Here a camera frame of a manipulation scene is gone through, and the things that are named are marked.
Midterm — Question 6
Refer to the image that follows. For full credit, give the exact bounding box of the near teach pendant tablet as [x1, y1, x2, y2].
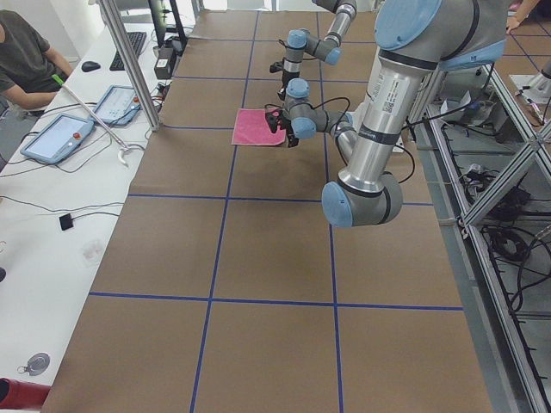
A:
[20, 114, 95, 164]

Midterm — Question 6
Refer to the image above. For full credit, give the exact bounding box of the pink and grey towel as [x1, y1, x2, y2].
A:
[232, 108, 285, 146]

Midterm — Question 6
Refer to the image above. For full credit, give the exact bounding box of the black keyboard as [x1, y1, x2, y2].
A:
[108, 31, 147, 72]

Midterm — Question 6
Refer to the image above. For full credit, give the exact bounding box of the round metal disc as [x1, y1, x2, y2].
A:
[17, 352, 51, 377]

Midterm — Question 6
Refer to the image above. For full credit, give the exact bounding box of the seated person grey shirt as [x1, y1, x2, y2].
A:
[1, 9, 73, 111]

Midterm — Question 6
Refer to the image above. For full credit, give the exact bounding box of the aluminium frame post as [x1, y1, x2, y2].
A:
[98, 0, 160, 132]

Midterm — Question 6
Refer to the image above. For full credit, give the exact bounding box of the black power adapter box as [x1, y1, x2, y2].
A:
[154, 47, 176, 80]

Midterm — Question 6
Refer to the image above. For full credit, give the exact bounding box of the small black square pad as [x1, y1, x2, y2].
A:
[59, 213, 74, 231]

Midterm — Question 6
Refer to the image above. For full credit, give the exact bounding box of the floor cable bundle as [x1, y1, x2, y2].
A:
[455, 163, 551, 319]

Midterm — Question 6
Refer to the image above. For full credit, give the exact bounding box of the white grabber stick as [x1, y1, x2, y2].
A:
[59, 81, 145, 167]

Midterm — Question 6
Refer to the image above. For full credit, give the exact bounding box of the far teach pendant tablet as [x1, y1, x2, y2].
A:
[93, 85, 141, 126]

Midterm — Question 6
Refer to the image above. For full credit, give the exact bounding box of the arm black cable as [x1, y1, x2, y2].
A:
[264, 96, 431, 186]

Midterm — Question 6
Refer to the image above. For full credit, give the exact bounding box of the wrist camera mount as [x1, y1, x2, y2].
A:
[264, 108, 289, 133]
[269, 61, 284, 73]

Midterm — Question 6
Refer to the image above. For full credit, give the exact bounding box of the teach pendant tablet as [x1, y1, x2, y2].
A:
[20, 114, 95, 164]
[93, 85, 141, 126]

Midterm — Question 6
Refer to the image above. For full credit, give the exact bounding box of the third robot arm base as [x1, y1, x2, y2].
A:
[510, 61, 550, 126]

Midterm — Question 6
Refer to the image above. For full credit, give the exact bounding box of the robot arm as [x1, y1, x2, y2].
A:
[282, 1, 510, 227]
[269, 0, 357, 101]

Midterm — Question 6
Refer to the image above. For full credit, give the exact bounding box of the aluminium truss frame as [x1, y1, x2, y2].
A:
[416, 66, 550, 412]

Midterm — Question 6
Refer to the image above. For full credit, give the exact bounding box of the black computer monitor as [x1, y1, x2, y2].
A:
[147, 0, 188, 52]

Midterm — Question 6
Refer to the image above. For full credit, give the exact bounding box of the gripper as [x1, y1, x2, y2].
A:
[282, 123, 300, 148]
[277, 71, 297, 100]

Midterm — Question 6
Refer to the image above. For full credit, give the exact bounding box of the black computer mouse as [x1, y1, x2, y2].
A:
[81, 61, 101, 72]

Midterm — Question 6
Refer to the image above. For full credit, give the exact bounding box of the red bottle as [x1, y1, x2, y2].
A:
[1, 378, 51, 411]

